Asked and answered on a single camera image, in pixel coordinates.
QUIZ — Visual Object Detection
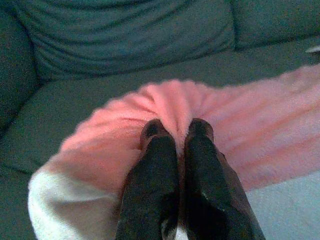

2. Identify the pink and white fluffy pillow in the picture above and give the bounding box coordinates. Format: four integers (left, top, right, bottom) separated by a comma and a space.
27, 65, 320, 240

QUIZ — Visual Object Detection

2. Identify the green sofa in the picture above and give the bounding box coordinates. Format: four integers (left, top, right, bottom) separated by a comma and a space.
0, 0, 320, 240

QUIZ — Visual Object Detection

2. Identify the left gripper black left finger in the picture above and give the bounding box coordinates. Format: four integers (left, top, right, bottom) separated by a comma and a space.
115, 118, 180, 240

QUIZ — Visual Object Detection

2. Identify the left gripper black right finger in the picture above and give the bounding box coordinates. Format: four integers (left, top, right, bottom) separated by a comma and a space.
184, 118, 266, 240

